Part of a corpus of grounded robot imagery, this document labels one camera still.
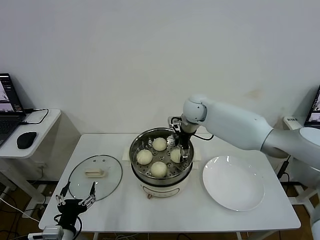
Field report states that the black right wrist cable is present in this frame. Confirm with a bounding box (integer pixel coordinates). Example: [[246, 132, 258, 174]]
[[192, 133, 215, 141]]

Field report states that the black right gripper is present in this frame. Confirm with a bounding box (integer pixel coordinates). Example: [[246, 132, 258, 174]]
[[166, 132, 191, 163]]

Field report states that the black computer mouse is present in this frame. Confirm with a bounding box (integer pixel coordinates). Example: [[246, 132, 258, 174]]
[[16, 131, 38, 150]]

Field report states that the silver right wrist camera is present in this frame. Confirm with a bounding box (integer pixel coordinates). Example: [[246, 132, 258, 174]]
[[167, 116, 183, 133]]

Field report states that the white steamed baozi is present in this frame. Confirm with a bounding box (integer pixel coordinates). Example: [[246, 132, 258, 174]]
[[152, 137, 167, 152], [150, 161, 168, 179], [169, 148, 185, 164], [136, 149, 153, 166]]

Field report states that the round glass pot lid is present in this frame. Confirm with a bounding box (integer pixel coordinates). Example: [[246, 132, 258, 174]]
[[67, 154, 123, 203]]

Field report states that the open black laptop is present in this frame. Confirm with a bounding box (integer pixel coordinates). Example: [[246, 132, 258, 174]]
[[0, 73, 27, 148], [304, 84, 320, 128]]

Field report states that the black laptop cable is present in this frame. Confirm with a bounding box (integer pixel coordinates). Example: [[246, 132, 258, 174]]
[[21, 108, 50, 125]]

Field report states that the round white plate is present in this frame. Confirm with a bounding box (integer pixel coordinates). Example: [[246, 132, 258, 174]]
[[202, 155, 265, 212]]

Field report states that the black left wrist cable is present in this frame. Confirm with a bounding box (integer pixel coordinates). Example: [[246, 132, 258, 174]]
[[53, 214, 83, 237]]

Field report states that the cream electric cooker base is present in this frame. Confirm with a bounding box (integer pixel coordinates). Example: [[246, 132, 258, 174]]
[[121, 146, 202, 200]]

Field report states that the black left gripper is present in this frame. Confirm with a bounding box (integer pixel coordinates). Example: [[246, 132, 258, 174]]
[[55, 181, 97, 229]]

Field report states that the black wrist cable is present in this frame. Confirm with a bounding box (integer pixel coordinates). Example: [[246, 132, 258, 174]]
[[53, 214, 83, 237], [192, 133, 215, 141]]

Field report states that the white floor cable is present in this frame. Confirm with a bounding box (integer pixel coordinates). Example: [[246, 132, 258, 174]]
[[0, 196, 42, 223]]

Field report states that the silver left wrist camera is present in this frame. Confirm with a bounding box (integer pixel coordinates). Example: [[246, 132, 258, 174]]
[[27, 225, 64, 240]]

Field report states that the white side desk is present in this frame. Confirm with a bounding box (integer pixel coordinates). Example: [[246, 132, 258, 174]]
[[282, 116, 320, 221], [0, 109, 62, 220]]

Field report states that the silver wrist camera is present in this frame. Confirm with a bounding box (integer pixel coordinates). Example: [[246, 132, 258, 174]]
[[167, 116, 183, 133], [27, 225, 64, 240]]

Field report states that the white and black charger cable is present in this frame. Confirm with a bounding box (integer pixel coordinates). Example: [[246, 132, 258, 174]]
[[276, 154, 292, 186]]

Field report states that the perforated steel steamer basket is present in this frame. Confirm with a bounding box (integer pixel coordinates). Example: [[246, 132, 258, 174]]
[[129, 127, 195, 181]]

